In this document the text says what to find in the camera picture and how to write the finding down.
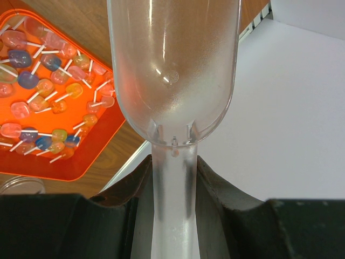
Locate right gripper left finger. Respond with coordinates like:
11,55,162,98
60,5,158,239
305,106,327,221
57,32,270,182
1,156,153,258

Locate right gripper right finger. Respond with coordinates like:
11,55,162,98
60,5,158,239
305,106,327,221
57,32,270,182
196,158,344,258

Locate clear round jar lid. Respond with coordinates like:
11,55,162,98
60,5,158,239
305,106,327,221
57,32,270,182
1,176,46,195

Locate orange tray of lollipops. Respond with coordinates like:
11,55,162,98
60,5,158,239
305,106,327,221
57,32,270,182
1,4,125,181

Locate clear plastic scoop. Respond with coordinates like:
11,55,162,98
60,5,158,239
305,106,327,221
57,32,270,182
107,1,241,258

